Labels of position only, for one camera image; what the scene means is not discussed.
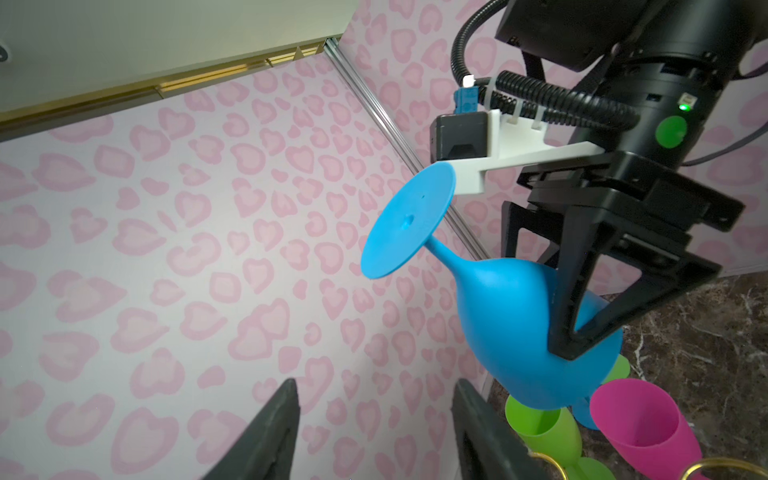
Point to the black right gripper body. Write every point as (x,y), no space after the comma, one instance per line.
(625,206)

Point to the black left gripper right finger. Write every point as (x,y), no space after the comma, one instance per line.
(487,449)

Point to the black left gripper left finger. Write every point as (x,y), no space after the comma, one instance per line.
(266,448)

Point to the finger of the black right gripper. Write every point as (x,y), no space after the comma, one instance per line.
(613,269)
(522,234)

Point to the green wine glass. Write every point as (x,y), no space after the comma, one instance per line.
(620,370)
(554,436)

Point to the blue wine glass back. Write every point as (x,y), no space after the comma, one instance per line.
(503,304)

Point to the blue wine glass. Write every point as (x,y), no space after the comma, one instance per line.
(503,304)
(582,414)

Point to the blue wine glass front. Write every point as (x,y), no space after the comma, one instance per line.
(582,414)

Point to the magenta plastic wine glass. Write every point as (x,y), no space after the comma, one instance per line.
(646,427)

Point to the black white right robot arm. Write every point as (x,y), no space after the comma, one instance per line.
(653,70)

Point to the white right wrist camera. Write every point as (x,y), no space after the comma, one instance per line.
(475,142)

